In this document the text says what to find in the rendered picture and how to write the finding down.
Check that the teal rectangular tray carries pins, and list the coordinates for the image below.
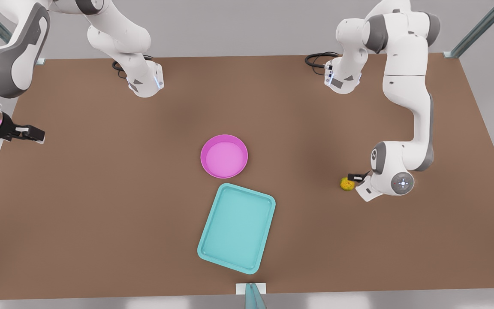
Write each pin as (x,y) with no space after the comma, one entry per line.
(237,227)

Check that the orange fruit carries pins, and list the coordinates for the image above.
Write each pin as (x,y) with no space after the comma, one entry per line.
(347,184)

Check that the pink round plate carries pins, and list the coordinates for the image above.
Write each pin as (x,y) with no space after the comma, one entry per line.
(224,157)

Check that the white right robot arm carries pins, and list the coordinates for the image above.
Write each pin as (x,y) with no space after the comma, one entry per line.
(11,60)

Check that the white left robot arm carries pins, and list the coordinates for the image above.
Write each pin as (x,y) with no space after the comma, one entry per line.
(405,77)

